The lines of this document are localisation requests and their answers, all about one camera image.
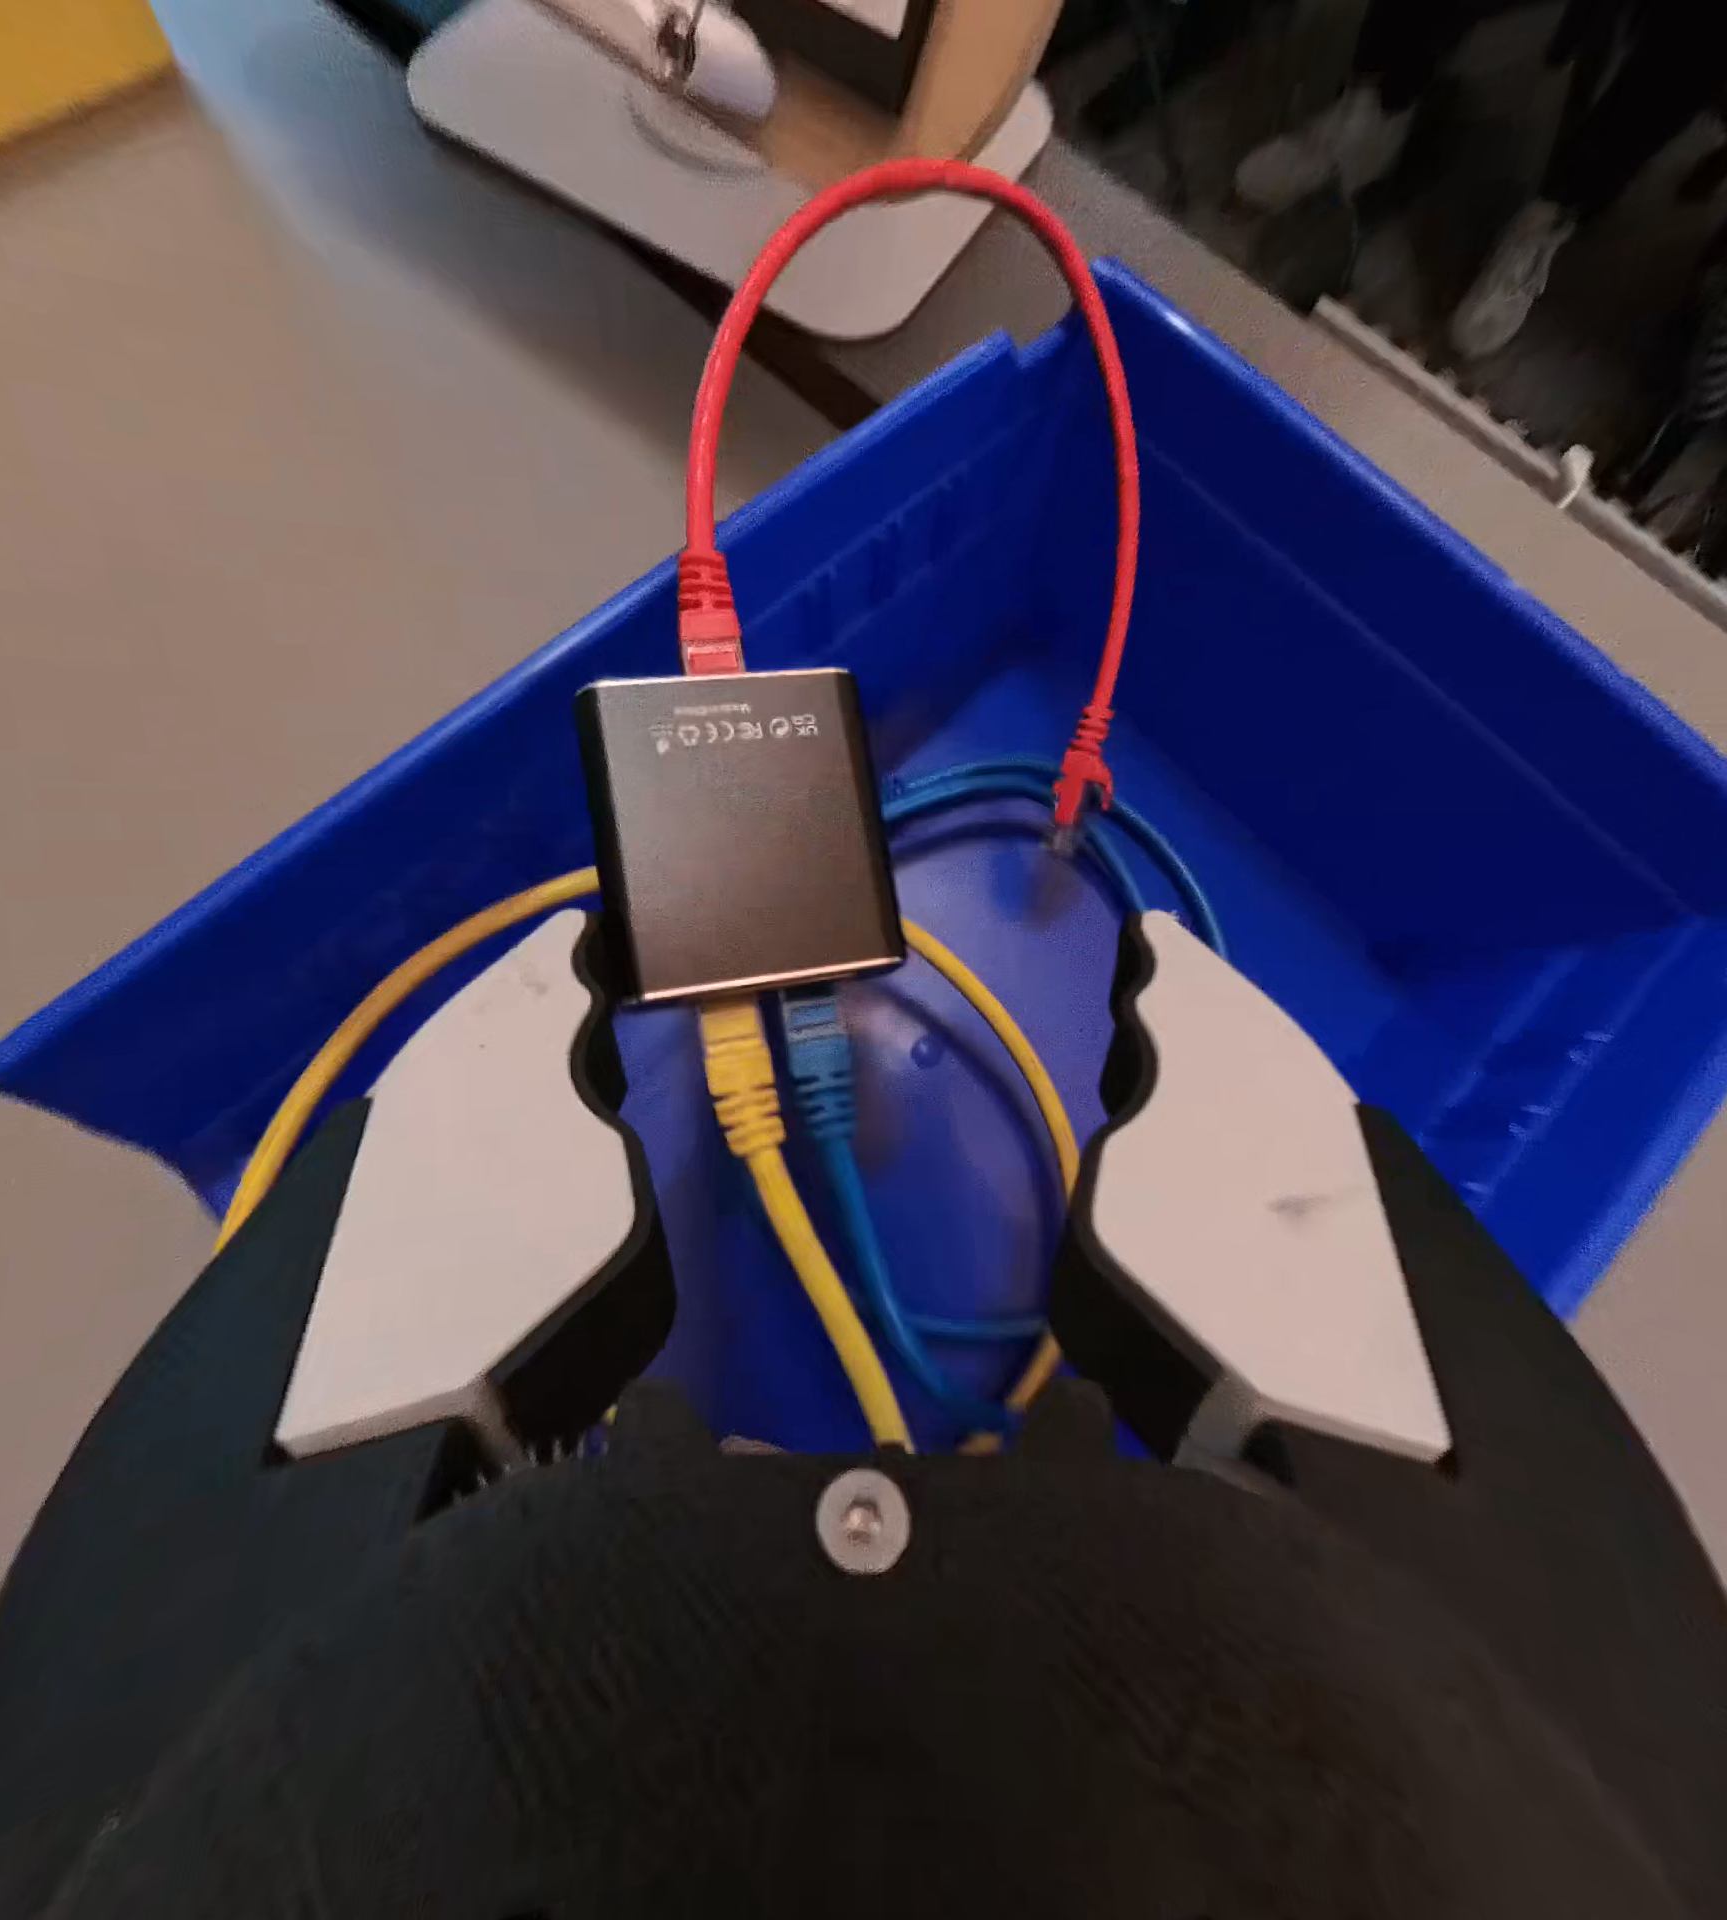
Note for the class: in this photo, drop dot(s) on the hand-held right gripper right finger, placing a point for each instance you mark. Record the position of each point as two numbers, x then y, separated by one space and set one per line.
1254 1200

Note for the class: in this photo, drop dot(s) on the grey desk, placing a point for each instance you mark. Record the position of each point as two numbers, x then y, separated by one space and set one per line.
204 599

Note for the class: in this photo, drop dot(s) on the black network adapter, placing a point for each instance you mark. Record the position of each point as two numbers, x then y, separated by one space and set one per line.
744 854

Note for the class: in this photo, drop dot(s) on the blue plastic bin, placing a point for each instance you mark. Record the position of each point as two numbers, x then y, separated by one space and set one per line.
1405 780

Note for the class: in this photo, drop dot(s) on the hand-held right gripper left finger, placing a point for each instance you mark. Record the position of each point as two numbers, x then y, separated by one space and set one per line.
458 1185

